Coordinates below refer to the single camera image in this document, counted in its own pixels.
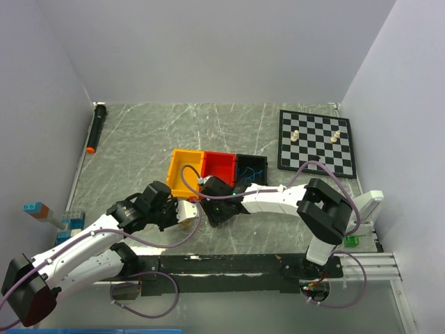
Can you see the yellow plastic bin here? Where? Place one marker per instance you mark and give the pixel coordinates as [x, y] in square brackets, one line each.
[180, 158]

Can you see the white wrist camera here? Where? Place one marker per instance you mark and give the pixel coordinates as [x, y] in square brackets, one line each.
[203, 180]
[186, 210]

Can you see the red plastic bin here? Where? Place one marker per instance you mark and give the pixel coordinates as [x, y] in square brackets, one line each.
[219, 164]

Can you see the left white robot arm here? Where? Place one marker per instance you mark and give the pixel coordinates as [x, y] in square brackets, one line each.
[32, 287]

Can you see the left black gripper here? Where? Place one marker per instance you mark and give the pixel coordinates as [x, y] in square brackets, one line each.
[173, 204]

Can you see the black plastic bin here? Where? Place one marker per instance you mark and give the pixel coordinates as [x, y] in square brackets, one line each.
[251, 169]

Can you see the white tape dispenser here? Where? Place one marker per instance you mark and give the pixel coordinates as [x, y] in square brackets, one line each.
[369, 206]

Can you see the black white chessboard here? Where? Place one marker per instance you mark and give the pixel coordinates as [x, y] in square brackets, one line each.
[315, 132]

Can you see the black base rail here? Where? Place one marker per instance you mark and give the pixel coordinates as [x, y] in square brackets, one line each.
[282, 272]

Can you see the black orange marker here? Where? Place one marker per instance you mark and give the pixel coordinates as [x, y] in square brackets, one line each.
[99, 118]

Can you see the white chess pawn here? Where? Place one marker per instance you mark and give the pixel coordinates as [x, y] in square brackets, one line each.
[336, 136]
[294, 136]

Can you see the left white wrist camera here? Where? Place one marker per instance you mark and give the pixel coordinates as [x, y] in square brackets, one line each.
[186, 210]

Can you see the aluminium frame rail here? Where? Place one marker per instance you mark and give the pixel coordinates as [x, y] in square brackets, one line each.
[365, 267]

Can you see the green small clip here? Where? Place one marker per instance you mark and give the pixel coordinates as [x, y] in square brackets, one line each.
[351, 241]

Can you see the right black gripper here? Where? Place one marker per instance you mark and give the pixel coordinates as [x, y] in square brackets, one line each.
[214, 218]

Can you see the white chess pawn right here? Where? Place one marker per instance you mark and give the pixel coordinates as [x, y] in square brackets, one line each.
[336, 136]

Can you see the white chess pawn left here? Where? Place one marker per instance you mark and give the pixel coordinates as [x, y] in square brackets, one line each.
[294, 136]

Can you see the blue brown block tool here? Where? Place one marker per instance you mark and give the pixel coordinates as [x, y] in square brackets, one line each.
[42, 213]

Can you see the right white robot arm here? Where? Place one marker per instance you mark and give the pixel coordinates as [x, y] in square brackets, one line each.
[324, 211]

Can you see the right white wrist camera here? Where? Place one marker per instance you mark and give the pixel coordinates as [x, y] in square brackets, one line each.
[203, 180]

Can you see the blue box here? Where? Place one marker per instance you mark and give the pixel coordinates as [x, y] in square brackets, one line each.
[95, 331]

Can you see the blue toy brick stack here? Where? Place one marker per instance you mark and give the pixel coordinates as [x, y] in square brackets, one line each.
[73, 222]

